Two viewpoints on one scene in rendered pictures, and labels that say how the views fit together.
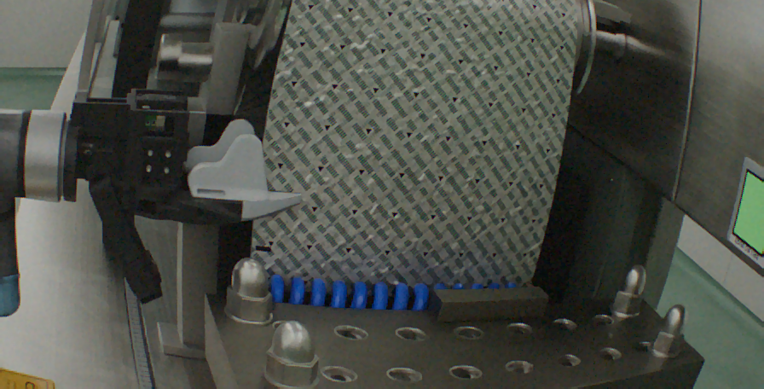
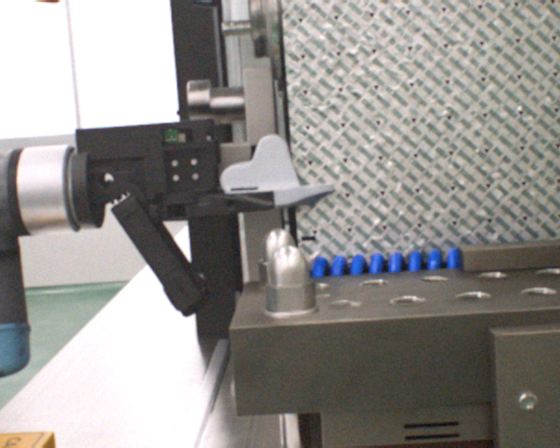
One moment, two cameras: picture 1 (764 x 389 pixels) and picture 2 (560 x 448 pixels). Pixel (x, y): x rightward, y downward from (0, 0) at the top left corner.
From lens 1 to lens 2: 0.25 m
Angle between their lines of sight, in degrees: 23
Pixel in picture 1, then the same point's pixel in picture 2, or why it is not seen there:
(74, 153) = (83, 173)
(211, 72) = (245, 108)
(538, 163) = (548, 124)
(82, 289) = (151, 369)
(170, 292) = not seen: hidden behind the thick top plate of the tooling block
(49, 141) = (49, 166)
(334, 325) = (362, 281)
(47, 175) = (49, 198)
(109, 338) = (168, 397)
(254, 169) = (282, 163)
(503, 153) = (507, 121)
